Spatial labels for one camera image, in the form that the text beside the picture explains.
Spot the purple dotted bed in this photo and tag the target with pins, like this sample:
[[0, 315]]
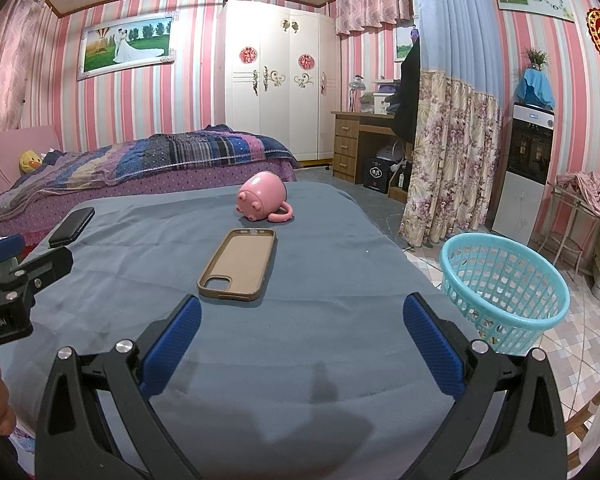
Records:
[[130, 185]]

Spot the pink covered headboard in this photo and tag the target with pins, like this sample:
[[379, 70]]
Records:
[[10, 160]]

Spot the grey blue tablecloth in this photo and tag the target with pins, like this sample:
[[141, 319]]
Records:
[[305, 360]]

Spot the pink patterned window curtain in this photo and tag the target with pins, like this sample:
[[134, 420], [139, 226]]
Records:
[[15, 60]]

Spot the pink curtain valance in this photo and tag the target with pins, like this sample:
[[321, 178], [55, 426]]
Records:
[[372, 0]]

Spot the blue cloth cover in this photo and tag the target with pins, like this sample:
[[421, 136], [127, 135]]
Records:
[[535, 87]]

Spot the striped patchwork quilt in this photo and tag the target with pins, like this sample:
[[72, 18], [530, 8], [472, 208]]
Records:
[[180, 152]]

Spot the black zip case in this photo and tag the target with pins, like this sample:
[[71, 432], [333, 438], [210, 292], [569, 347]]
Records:
[[72, 225]]

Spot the wall picture clock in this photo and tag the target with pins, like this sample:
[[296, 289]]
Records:
[[530, 0]]

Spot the light blue plastic basket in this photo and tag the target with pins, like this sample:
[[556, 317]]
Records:
[[505, 270]]

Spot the framed wedding photo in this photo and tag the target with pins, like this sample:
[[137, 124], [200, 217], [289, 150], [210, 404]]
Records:
[[125, 45]]

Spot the black printed box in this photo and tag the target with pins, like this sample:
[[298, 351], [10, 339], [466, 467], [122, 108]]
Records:
[[377, 175]]

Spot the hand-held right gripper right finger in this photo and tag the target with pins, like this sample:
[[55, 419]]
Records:
[[432, 342]]

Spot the yellow duck plush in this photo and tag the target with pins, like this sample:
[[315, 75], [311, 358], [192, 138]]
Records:
[[30, 162]]

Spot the pink crumpled cloth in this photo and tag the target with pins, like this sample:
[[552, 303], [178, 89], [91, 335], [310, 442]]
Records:
[[590, 195]]

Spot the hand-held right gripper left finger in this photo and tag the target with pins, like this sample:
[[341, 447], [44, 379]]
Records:
[[172, 342]]

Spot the small green plant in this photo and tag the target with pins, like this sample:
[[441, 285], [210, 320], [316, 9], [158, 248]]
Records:
[[536, 57]]

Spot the white wardrobe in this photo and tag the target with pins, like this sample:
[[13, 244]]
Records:
[[280, 120]]

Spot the black hanging coat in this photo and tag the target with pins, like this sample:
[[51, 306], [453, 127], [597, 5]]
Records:
[[409, 100]]

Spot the white storage box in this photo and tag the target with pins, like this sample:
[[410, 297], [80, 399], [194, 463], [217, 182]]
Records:
[[382, 104]]

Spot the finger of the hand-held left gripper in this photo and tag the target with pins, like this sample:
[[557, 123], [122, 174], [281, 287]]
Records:
[[45, 265], [2, 252]]

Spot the white water dispenser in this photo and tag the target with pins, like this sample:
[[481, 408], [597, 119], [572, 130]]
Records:
[[517, 200]]

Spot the desk lamp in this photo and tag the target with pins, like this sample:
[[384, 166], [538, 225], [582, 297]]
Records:
[[356, 87]]

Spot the wooden desk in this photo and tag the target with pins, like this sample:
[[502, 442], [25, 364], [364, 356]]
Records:
[[347, 142]]

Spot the blue floral room curtain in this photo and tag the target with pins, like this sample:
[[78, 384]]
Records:
[[450, 160]]

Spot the white plastic bag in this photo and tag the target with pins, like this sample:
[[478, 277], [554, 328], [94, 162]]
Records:
[[389, 152]]

